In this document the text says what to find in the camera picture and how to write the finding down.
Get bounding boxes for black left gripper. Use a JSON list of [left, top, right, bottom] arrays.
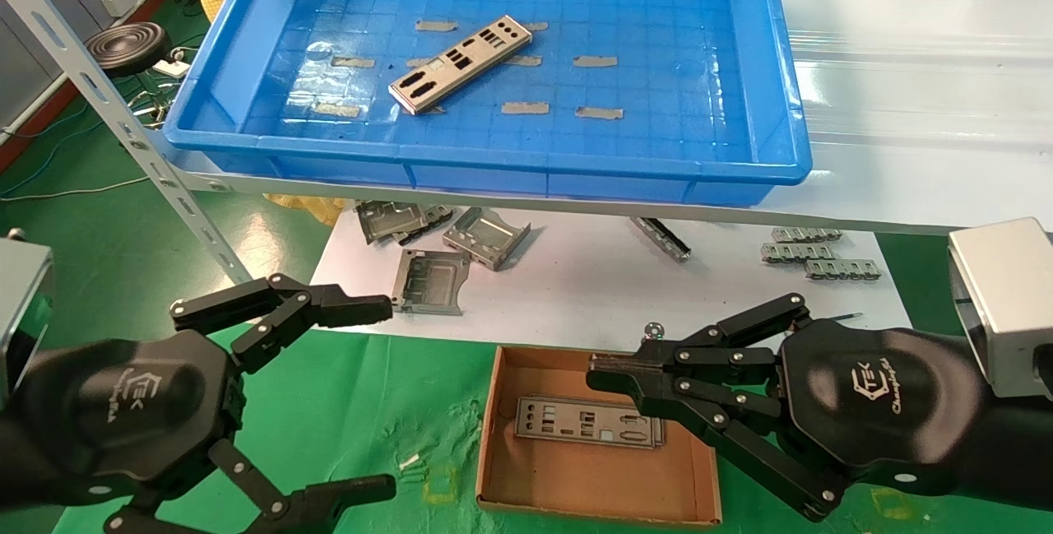
[[0, 273, 398, 534]]

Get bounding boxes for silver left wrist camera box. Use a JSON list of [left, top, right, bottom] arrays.
[[0, 228, 55, 403]]

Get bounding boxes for grey metal connector strip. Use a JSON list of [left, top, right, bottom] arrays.
[[804, 258, 883, 281], [771, 226, 843, 244], [760, 243, 830, 263]]

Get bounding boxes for flat grey metal frame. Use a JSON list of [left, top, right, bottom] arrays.
[[390, 248, 472, 318]]

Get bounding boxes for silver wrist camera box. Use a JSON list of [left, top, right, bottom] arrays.
[[946, 217, 1053, 401], [0, 228, 55, 403]]

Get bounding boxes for silver metal IO shield plate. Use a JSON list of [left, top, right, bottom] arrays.
[[514, 396, 666, 449], [388, 15, 533, 116]]

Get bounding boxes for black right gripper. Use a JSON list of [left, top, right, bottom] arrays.
[[586, 293, 1053, 522]]

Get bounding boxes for perforated grey shelf upright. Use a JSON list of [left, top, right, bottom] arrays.
[[0, 0, 256, 284]]

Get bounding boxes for shallow cardboard box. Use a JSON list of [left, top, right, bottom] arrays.
[[475, 343, 723, 528]]

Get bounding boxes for grey sheet metal bracket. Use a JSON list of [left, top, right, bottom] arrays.
[[355, 201, 430, 245]]

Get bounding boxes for dark sheet metal piece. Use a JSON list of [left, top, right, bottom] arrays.
[[411, 204, 455, 240]]

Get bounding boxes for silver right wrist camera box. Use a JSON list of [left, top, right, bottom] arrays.
[[946, 217, 1053, 401]]

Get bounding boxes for white paper sheet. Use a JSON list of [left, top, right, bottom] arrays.
[[295, 203, 914, 354]]

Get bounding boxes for white floor cable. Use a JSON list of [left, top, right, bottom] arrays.
[[0, 175, 153, 204]]

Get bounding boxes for blue plastic tray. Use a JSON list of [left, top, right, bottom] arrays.
[[162, 0, 814, 207]]

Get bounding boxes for slim metal rail part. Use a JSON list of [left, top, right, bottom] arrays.
[[630, 216, 693, 264]]

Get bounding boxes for folded metal bracket part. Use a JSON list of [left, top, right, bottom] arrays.
[[442, 206, 532, 272]]

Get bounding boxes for black round stool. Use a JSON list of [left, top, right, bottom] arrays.
[[85, 21, 178, 128]]

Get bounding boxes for green table cloth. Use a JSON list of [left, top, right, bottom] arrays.
[[51, 320, 1053, 534]]

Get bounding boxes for yellow tape mark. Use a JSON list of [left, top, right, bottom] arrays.
[[870, 486, 906, 518]]

